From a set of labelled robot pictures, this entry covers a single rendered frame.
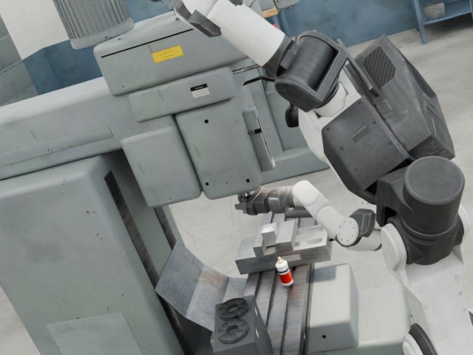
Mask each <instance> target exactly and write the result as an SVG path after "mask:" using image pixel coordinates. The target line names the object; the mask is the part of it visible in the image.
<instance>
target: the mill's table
mask: <svg viewBox="0 0 473 355"><path fill-rule="evenodd" d="M290 220H296V224H297V226H298V229H299V228H306V227H310V226H314V225H318V222H317V221H316V220H315V219H314V218H285V216H284V213H280V214H274V213H273V212H271V211H270V212H269V213H264V214H263V217H262V220H261V224H260V226H262V225H266V224H270V223H277V225H278V228H279V226H280V223H281V222H285V221H290ZM289 270H290V273H291V276H292V279H293V283H292V284H291V285H289V286H284V285H283V284H282V281H281V279H280V277H279V273H278V271H277V269H275V270H267V271H262V272H257V273H249V274H248V278H247V281H246V286H245V290H244V295H243V297H246V296H248V295H253V296H254V299H255V301H256V303H257V306H258V309H259V312H260V314H261V317H262V319H263V322H264V324H265V328H266V330H267V333H268V335H269V338H270V341H271V347H272V355H308V340H309V332H310V314H311V306H312V297H313V280H314V272H315V263H311V264H306V265H301V266H293V267H289Z"/></svg>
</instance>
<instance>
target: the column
mask: <svg viewBox="0 0 473 355"><path fill-rule="evenodd" d="M177 240H178V241H179V242H180V243H181V244H183V245H184V246H185V244H184V242H183V239H182V236H181V234H180V233H179V230H178V228H177V225H176V222H175V220H174V218H173V216H172V213H171V211H170V208H169V206H168V205H166V206H160V207H156V208H150V207H148V205H147V203H146V200H145V198H144V196H143V194H142V192H141V189H140V187H139V184H138V182H137V180H136V178H135V176H134V173H133V171H132V168H131V166H130V163H129V161H128V160H127V157H126V155H125V152H124V150H123V149H119V150H116V151H111V152H108V153H104V154H100V155H97V156H92V157H89V158H84V159H81V160H78V161H73V162H69V163H64V164H61V165H59V166H54V167H50V168H45V169H42V170H38V171H35V172H31V173H26V174H23V175H18V176H15V177H10V178H7V179H4V180H0V285H1V287H2V289H3V291H4V292H5V294H6V296H7V297H8V300H9V301H10V303H11V305H12V306H13V308H14V310H15V312H16V313H17V315H18V317H19V319H20V320H21V322H22V324H23V325H24V327H25V329H26V330H27V333H28V334H29V336H30V337H31V339H32V341H33V342H34V345H35V346H36V348H37V350H38V352H39V353H40V355H195V353H196V348H197V346H198V342H199V340H200V336H201V333H202V330H203V326H201V325H199V324H197V323H195V322H193V321H191V320H189V319H187V318H185V317H184V316H183V315H182V314H180V313H179V312H178V311H177V310H176V309H174V308H173V307H172V306H171V305H170V304H169V303H167V302H166V300H164V299H163V298H162V297H161V296H160V295H158V294H157V293H156V292H155V291H154V289H155V288H156V285H157V284H158V281H159V279H160V276H161V274H162V272H163V269H164V267H165V265H166V263H167V262H168V259H169V257H170V255H171V252H172V250H173V248H174V246H175V244H176V242H177Z"/></svg>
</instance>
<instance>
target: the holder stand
mask: <svg viewBox="0 0 473 355"><path fill-rule="evenodd" d="M213 353H214V355H272V347H271V341H270V338H269V335H268V333H267V330H266V328H265V324H264V322H263V319H262V317H261V314H260V312H259V309H258V306H257V303H256V301H255V299H254V296H253V295H248V296H246V297H242V298H233V299H230V300H228V301H226V302H223V303H221V304H216V305H215V329H214V345H213Z"/></svg>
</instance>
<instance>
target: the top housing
mask: <svg viewBox="0 0 473 355"><path fill-rule="evenodd" d="M243 2H244V3H245V4H246V5H247V6H249V8H250V9H251V10H253V11H254V12H256V13H257V14H258V15H259V16H261V17H262V18H264V17H263V12H262V10H261V7H260V3H259V0H243ZM175 18H177V16H176V15H175V12H174V11H171V12H169V13H164V14H162V15H158V16H156V17H151V18H149V19H146V20H143V21H140V22H138V23H134V27H133V28H132V29H131V30H129V31H128V32H126V33H124V34H122V35H119V36H117V37H114V38H112V39H109V40H107V41H105V42H102V43H99V44H97V45H96V46H95V47H94V55H95V58H96V60H97V63H98V65H99V67H100V69H101V72H102V74H103V77H104V79H105V81H106V84H107V86H108V88H109V91H110V92H111V94H112V95H114V96H120V95H122V94H126V93H130V92H134V91H137V90H140V89H144V88H147V87H151V86H154V85H159V84H161V83H164V82H169V81H171V80H176V79H179V78H181V77H186V76H189V75H193V74H196V73H200V72H203V71H206V70H210V69H214V68H218V67H220V66H225V65H228V64H230V63H235V62H238V61H242V60H245V59H248V58H250V57H248V56H247V55H246V54H244V53H243V52H242V51H240V50H239V49H237V48H236V47H235V46H234V45H232V44H230V43H229V42H228V41H227V40H225V39H224V38H222V37H220V36H217V37H207V36H206V35H205V34H203V33H200V32H197V31H195V30H193V28H192V27H190V26H188V25H186V23H185V22H183V21H182V20H177V21H176V20H175Z"/></svg>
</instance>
